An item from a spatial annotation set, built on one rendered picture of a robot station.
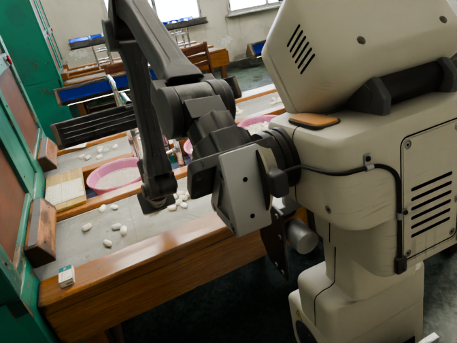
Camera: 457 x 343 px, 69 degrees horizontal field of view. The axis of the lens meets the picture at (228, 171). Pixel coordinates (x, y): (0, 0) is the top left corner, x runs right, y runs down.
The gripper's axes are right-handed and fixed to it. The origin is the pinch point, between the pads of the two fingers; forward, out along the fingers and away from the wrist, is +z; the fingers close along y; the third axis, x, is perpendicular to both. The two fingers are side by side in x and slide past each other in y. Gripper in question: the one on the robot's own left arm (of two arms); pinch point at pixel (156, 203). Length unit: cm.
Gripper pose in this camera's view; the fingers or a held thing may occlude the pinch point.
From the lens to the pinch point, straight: 110.2
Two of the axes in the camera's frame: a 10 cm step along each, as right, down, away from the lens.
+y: -9.0, 3.2, -3.0
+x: 3.8, 9.1, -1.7
